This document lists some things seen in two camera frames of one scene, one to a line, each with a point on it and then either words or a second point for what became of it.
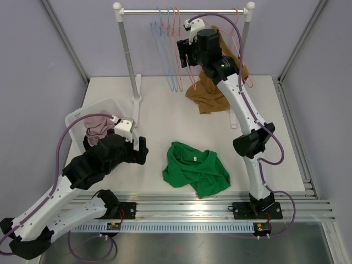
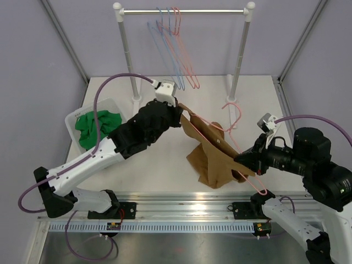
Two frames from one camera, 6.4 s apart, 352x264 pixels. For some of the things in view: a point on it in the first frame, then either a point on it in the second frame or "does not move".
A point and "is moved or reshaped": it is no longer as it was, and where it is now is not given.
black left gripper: x=137 y=156 to x=175 y=112
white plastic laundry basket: x=76 y=131 does not move
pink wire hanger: x=233 y=34 is moved or reshaped
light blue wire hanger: x=163 y=45 to x=168 y=41
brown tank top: x=205 y=92 to x=214 y=160
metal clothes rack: x=136 y=79 does not move
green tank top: x=202 y=170 to x=85 y=125
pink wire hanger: x=175 y=25 to x=175 y=38
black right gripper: x=186 y=48 to x=256 y=158
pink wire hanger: x=186 y=56 does not move
